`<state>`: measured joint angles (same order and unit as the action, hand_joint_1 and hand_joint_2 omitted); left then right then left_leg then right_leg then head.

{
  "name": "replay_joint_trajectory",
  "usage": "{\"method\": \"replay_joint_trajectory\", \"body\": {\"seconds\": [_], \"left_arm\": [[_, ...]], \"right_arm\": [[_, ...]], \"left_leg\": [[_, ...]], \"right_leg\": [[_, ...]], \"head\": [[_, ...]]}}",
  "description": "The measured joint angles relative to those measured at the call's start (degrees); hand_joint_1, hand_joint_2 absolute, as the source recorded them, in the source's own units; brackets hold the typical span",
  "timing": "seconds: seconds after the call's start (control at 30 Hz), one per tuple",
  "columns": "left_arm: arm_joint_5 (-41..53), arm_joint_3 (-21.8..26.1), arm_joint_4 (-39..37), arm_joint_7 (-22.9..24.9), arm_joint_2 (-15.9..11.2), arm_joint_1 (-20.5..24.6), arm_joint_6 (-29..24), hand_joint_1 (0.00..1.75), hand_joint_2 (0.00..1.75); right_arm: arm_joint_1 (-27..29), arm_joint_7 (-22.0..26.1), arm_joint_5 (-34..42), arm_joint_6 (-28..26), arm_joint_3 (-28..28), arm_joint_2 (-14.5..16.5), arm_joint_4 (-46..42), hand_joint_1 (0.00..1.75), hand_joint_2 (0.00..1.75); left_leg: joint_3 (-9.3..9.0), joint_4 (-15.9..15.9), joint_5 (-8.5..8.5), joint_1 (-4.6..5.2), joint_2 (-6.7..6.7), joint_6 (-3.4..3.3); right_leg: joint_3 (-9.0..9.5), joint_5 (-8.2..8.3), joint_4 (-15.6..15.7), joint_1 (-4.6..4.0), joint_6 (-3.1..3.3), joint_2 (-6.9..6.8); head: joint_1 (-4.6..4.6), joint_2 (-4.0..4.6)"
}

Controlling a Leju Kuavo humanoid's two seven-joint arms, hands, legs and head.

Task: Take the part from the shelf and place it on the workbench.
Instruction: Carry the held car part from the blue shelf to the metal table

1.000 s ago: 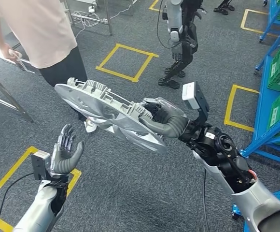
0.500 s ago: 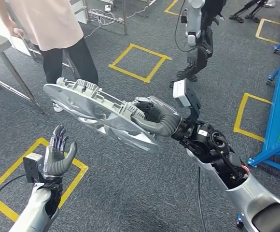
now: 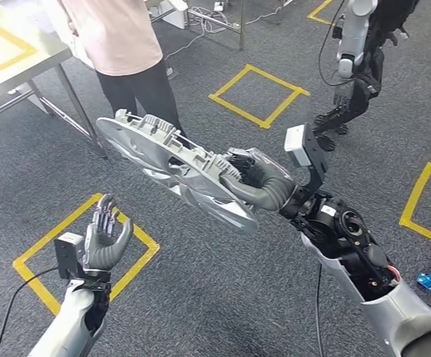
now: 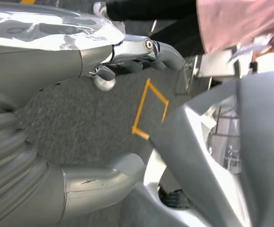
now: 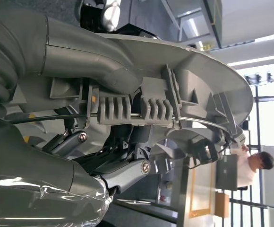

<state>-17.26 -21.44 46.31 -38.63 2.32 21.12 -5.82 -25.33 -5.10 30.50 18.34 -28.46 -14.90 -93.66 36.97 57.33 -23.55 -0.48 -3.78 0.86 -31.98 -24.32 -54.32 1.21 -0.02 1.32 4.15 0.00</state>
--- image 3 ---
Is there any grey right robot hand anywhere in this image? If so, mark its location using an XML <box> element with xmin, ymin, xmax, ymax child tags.
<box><xmin>220</xmin><ymin>147</ymin><xmax>297</xmax><ymax>213</ymax></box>

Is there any white pillar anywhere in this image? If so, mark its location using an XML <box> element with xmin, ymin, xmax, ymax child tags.
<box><xmin>159</xmin><ymin>0</ymin><xmax>189</xmax><ymax>30</ymax></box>

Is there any person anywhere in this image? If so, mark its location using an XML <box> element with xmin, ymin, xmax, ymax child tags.
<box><xmin>57</xmin><ymin>0</ymin><xmax>187</xmax><ymax>144</ymax></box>

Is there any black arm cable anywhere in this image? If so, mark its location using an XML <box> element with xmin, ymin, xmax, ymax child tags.
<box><xmin>0</xmin><ymin>266</ymin><xmax>58</xmax><ymax>357</ymax></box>
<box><xmin>315</xmin><ymin>263</ymin><xmax>326</xmax><ymax>357</ymax></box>

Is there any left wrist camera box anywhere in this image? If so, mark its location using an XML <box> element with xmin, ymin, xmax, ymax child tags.
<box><xmin>54</xmin><ymin>232</ymin><xmax>86</xmax><ymax>281</ymax></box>

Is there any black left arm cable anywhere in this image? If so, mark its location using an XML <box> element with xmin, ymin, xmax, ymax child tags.
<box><xmin>0</xmin><ymin>266</ymin><xmax>58</xmax><ymax>357</ymax></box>

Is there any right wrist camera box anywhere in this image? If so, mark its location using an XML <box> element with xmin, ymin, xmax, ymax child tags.
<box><xmin>284</xmin><ymin>123</ymin><xmax>328</xmax><ymax>196</ymax></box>

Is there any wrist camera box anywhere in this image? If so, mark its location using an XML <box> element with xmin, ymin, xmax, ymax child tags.
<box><xmin>54</xmin><ymin>232</ymin><xmax>86</xmax><ymax>281</ymax></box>
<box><xmin>284</xmin><ymin>123</ymin><xmax>328</xmax><ymax>196</ymax></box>

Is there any black and white humanoid robot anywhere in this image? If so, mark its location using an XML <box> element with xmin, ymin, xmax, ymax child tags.
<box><xmin>313</xmin><ymin>0</ymin><xmax>421</xmax><ymax>152</ymax></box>

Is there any silver plastic wheel hubcap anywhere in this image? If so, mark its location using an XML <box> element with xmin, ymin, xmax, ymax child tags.
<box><xmin>95</xmin><ymin>109</ymin><xmax>260</xmax><ymax>234</ymax></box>

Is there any white floor cable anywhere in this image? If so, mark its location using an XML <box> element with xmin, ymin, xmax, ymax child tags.
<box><xmin>163</xmin><ymin>4</ymin><xmax>287</xmax><ymax>61</ymax></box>

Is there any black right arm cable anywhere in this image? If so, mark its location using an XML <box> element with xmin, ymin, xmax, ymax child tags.
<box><xmin>315</xmin><ymin>263</ymin><xmax>326</xmax><ymax>357</ymax></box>

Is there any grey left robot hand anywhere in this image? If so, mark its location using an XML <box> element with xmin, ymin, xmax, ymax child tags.
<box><xmin>82</xmin><ymin>193</ymin><xmax>134</xmax><ymax>272</ymax></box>

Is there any yellow workbench tape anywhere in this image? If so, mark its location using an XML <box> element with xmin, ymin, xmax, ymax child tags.
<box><xmin>0</xmin><ymin>14</ymin><xmax>38</xmax><ymax>83</ymax></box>

